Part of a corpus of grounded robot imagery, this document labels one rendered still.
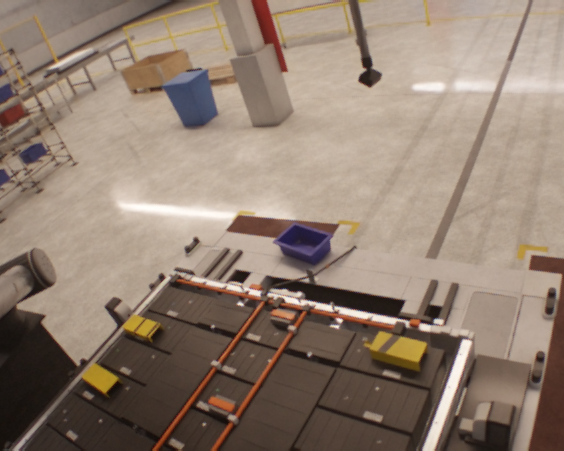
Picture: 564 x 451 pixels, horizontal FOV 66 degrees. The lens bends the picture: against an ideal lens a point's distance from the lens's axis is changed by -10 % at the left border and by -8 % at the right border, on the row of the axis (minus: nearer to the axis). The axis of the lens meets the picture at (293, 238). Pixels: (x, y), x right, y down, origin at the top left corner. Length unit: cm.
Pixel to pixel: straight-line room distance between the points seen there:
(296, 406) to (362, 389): 19
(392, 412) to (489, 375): 36
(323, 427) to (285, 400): 15
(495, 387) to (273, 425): 65
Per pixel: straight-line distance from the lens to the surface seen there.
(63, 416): 179
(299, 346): 149
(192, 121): 671
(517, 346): 163
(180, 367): 162
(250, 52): 556
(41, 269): 229
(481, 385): 149
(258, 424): 137
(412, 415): 129
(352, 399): 134
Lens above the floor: 212
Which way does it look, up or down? 35 degrees down
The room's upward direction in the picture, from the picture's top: 19 degrees counter-clockwise
